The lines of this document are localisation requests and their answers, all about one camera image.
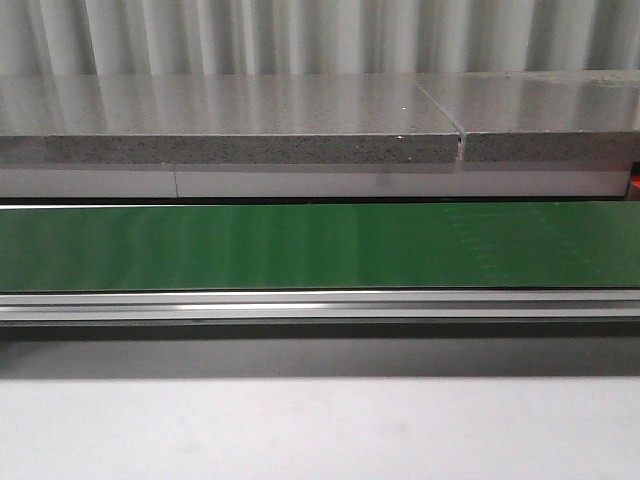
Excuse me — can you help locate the grey pleated curtain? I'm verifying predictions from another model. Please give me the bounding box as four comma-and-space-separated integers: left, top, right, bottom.
1, 1, 639, 75

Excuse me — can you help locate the green conveyor belt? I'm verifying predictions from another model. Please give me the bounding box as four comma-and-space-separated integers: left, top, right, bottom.
1, 201, 639, 292

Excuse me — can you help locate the grey speckled stone counter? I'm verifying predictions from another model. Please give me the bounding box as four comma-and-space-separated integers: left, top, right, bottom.
0, 69, 640, 200

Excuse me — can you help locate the orange object at right edge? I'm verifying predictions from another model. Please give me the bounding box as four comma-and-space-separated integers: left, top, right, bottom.
626, 162, 640, 201

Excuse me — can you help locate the aluminium conveyor frame rail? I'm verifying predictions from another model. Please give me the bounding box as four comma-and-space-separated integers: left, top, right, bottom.
1, 289, 639, 339

